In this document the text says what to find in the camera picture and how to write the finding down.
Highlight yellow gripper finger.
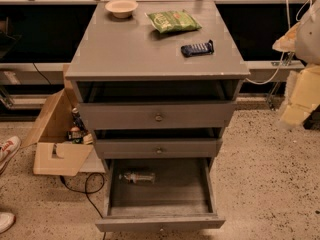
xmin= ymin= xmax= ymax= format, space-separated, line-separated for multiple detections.
xmin=272 ymin=23 xmax=300 ymax=52
xmin=279 ymin=64 xmax=320 ymax=128

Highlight clear plastic water bottle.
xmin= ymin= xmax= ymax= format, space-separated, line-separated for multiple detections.
xmin=119 ymin=172 xmax=155 ymax=184

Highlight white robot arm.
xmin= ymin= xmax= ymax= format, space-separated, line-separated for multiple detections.
xmin=272 ymin=0 xmax=320 ymax=129

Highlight grey top drawer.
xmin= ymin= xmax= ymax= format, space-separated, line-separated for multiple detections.
xmin=78 ymin=102 xmax=235 ymax=130

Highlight grey middle drawer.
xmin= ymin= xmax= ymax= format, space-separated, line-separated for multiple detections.
xmin=95 ymin=138 xmax=222 ymax=159

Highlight grey wooden drawer cabinet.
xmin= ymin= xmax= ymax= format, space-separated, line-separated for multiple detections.
xmin=64 ymin=0 xmax=251 ymax=167

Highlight grey open bottom drawer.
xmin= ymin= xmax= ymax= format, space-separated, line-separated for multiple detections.
xmin=96 ymin=158 xmax=225 ymax=232

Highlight dark blue snack bar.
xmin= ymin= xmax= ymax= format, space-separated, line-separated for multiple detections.
xmin=181 ymin=40 xmax=214 ymax=57

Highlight green chip bag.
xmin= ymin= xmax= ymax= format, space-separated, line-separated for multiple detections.
xmin=147 ymin=10 xmax=202 ymax=34

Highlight beige bowl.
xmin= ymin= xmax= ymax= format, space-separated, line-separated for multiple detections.
xmin=105 ymin=0 xmax=138 ymax=19

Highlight items inside cardboard box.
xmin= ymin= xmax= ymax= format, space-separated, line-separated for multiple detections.
xmin=67 ymin=108 xmax=93 ymax=145

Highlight open cardboard box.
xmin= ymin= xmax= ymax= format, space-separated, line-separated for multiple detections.
xmin=22 ymin=78 xmax=93 ymax=176

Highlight white red sneaker upper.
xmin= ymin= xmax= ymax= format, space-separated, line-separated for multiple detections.
xmin=0 ymin=136 xmax=21 ymax=175

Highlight white sneaker lower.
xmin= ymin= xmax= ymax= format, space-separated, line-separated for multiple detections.
xmin=0 ymin=212 xmax=16 ymax=233

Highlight black floor cable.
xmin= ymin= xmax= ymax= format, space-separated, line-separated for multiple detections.
xmin=59 ymin=172 xmax=107 ymax=240

